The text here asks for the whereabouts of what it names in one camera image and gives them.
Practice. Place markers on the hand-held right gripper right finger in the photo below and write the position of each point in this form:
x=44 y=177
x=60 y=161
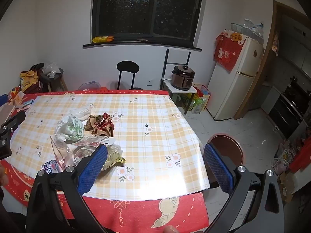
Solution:
x=218 y=167

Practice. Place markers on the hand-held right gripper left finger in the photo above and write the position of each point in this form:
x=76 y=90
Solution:
x=93 y=170

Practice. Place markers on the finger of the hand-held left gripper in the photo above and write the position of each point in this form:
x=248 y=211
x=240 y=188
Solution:
x=6 y=136
x=2 y=100

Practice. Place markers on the brown round bin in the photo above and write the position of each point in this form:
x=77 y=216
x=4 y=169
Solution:
x=226 y=142

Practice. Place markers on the clear bag with green print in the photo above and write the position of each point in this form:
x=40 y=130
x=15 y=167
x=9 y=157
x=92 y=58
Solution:
x=70 y=129

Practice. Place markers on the person's left hand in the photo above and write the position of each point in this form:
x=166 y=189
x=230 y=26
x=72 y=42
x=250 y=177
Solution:
x=2 y=176

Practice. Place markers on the beige box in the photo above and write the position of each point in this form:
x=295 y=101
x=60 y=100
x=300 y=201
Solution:
x=6 y=114

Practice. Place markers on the pink and blue packets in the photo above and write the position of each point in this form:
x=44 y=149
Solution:
x=20 y=100

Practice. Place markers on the gold foil wrapper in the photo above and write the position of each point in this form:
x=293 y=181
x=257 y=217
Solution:
x=114 y=159

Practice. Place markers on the white packet with red label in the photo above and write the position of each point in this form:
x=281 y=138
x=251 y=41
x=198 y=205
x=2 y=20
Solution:
x=97 y=140

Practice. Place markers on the yellow and brown snack bags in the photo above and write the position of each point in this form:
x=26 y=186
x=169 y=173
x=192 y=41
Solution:
x=29 y=81

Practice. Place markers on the pink translucent plastic bag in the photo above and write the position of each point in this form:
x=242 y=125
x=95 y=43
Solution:
x=59 y=153

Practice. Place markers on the blue and white snack wrapper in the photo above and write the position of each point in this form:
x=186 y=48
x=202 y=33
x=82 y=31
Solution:
x=51 y=167

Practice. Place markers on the brown crumpled paper wrapper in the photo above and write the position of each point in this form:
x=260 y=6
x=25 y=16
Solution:
x=91 y=125

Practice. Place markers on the red shiny crumpled wrapper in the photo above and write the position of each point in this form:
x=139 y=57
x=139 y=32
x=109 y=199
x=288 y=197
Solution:
x=104 y=123

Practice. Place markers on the dark stool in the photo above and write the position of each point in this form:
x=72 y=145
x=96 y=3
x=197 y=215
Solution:
x=55 y=81

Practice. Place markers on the crumpled clear plastic bag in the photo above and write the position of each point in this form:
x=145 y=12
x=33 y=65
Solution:
x=51 y=70

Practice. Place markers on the yellow plaid table cover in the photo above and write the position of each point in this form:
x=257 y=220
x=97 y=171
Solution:
x=150 y=150

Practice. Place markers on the colourful shopping bags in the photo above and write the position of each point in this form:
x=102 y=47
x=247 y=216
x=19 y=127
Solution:
x=200 y=99

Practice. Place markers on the cardboard box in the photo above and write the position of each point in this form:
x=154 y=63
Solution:
x=286 y=187

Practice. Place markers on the black rack with white shelf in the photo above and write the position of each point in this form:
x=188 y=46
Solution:
x=179 y=93

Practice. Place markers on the white fridge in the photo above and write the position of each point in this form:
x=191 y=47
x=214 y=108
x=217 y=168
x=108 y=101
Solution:
x=233 y=82

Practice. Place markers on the black built-in oven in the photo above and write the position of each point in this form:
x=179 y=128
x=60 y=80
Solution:
x=286 y=111

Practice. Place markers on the brown pressure cooker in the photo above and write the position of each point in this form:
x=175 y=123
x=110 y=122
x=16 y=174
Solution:
x=183 y=77

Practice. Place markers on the black round-back chair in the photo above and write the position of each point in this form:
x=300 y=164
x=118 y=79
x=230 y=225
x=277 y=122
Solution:
x=127 y=66

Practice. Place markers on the yellow snack packet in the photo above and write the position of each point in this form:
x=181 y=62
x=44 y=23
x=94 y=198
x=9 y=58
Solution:
x=102 y=39

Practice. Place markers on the red printed cloth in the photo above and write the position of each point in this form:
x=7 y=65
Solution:
x=228 y=51

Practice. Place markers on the black window sill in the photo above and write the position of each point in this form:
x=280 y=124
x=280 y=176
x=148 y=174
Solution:
x=145 y=46

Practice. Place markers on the glass bowls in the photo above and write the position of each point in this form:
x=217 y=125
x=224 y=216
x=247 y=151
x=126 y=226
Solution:
x=247 y=28

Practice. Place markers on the dark window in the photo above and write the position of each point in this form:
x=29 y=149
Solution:
x=145 y=7

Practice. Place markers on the white wall outlet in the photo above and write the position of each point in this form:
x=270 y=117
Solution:
x=150 y=82

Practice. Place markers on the wooden door frame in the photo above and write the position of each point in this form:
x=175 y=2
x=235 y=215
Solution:
x=266 y=53

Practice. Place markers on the wall calendar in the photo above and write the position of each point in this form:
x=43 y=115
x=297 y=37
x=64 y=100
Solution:
x=275 y=42

